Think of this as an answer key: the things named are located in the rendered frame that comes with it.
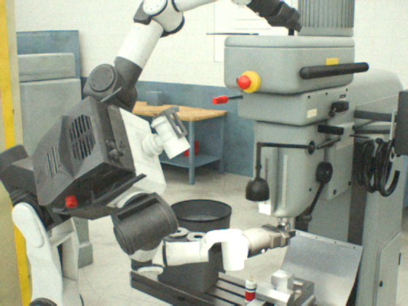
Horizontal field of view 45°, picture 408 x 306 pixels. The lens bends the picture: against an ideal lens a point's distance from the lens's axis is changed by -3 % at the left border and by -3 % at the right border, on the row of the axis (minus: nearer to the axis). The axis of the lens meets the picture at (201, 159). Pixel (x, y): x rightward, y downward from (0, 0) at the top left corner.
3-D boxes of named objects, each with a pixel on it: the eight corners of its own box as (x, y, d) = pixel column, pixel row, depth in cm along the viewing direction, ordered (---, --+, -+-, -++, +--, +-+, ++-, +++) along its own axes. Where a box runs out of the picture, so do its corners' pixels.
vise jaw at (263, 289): (286, 308, 167) (287, 297, 166) (254, 297, 174) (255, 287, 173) (294, 301, 171) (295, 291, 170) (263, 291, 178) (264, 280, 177)
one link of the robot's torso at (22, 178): (-20, 165, 151) (17, 138, 145) (6, 156, 163) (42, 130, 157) (25, 243, 153) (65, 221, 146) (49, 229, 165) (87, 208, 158)
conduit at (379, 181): (382, 204, 166) (387, 143, 161) (338, 194, 176) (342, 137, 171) (399, 191, 180) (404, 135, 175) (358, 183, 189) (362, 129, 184)
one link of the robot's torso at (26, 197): (1, 204, 152) (26, 188, 147) (28, 191, 164) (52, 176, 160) (22, 240, 152) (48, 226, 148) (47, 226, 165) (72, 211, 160)
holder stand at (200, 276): (202, 293, 191) (202, 245, 186) (157, 279, 202) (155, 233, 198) (218, 280, 201) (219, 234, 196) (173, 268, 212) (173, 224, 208)
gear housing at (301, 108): (304, 127, 146) (305, 92, 143) (235, 118, 160) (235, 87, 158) (349, 114, 171) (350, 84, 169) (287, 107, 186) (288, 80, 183)
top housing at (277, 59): (292, 95, 136) (293, 36, 132) (215, 89, 151) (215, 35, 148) (357, 84, 171) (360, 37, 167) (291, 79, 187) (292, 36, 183)
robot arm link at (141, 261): (124, 275, 156) (130, 257, 136) (124, 236, 162) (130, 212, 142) (161, 275, 159) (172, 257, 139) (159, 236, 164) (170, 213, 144)
